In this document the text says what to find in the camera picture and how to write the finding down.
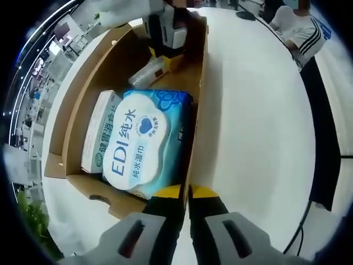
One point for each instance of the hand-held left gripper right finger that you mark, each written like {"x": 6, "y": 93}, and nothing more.
{"x": 207, "y": 220}

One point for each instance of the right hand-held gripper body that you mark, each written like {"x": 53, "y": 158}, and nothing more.
{"x": 172, "y": 27}

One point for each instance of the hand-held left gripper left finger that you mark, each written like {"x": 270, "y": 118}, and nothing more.
{"x": 162, "y": 220}

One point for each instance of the white teal soft wipes pack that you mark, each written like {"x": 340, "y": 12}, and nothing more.
{"x": 143, "y": 146}

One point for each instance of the brown cardboard shoe box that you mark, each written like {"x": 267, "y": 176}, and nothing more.
{"x": 82, "y": 116}

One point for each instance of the white green medicine box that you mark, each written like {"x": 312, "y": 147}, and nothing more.
{"x": 96, "y": 132}

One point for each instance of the person's right hand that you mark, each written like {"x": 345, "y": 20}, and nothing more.
{"x": 194, "y": 36}

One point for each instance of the black computer mouse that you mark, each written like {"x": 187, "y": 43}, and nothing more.
{"x": 245, "y": 15}

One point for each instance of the potted green plant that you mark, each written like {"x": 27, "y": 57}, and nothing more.
{"x": 34, "y": 218}

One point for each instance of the dark red wall monitor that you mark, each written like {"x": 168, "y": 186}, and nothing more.
{"x": 64, "y": 31}

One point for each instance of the wall screen with car picture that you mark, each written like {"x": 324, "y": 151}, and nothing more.
{"x": 39, "y": 65}

